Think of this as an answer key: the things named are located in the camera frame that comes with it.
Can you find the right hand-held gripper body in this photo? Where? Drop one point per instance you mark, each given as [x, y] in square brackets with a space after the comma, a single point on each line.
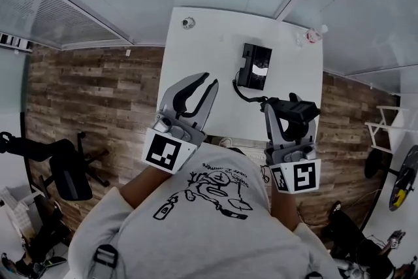
[303, 176]

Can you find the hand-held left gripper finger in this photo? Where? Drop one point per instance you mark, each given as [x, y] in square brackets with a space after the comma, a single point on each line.
[209, 111]
[171, 96]

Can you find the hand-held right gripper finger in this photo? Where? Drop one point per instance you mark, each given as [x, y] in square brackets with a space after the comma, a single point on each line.
[272, 130]
[310, 135]

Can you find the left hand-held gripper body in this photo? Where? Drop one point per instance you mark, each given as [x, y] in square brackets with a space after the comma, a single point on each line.
[163, 152]

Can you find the black telephone handset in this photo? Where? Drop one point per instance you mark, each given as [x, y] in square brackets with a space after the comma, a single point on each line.
[294, 109]

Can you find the person's right forearm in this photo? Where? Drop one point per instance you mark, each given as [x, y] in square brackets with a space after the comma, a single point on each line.
[284, 209]

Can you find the person's left forearm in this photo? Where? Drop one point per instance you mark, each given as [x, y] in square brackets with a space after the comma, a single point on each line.
[147, 189]

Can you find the black desk telephone base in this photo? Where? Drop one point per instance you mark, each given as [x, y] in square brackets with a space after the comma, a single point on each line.
[258, 55]

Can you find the white table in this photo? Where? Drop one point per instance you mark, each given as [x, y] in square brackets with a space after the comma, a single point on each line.
[202, 52]

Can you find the round table grommet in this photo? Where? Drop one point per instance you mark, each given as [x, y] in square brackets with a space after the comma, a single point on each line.
[188, 23]

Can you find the white folding rack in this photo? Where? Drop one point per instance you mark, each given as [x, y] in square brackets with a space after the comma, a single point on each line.
[387, 127]

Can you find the person's grey printed shirt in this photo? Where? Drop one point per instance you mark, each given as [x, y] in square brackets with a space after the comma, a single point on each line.
[202, 238]

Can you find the black office chair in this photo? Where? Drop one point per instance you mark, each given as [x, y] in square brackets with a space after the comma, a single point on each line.
[70, 179]

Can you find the clear bottle with red label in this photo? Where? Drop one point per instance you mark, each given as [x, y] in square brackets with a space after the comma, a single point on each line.
[313, 36]

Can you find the black round side table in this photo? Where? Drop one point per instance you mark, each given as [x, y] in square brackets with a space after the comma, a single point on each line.
[405, 173]

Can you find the white storage basket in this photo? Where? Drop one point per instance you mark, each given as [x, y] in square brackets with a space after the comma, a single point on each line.
[16, 212]

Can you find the white wall outlet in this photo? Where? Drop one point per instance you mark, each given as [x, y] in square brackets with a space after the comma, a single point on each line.
[128, 52]

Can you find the black and white wall frames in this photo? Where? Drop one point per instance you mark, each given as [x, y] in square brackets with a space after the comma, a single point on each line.
[14, 42]

